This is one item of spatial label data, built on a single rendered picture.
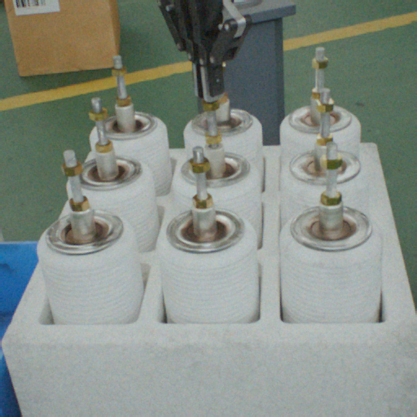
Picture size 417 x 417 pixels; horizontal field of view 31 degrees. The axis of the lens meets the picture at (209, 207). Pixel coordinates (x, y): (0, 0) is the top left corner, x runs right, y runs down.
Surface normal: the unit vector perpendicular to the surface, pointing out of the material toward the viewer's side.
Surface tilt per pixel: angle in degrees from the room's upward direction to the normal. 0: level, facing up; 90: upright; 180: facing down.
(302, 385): 90
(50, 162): 0
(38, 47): 89
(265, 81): 90
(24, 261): 88
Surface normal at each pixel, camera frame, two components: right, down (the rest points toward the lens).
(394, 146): -0.07, -0.85
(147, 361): -0.08, 0.53
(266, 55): 0.36, 0.47
